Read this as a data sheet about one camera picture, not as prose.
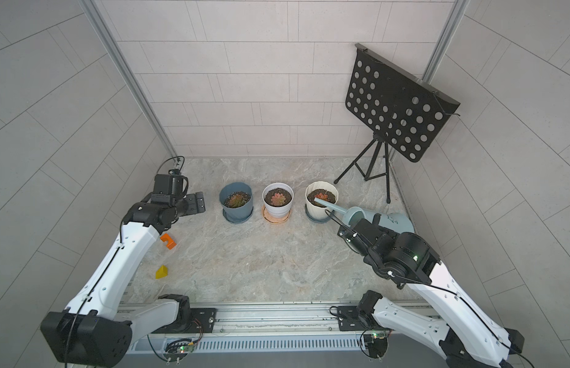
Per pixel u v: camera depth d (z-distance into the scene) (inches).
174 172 25.9
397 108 28.8
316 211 35.0
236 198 35.9
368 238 17.4
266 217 37.2
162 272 30.3
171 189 22.4
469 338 15.0
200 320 27.7
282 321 28.4
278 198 35.8
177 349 25.9
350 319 26.4
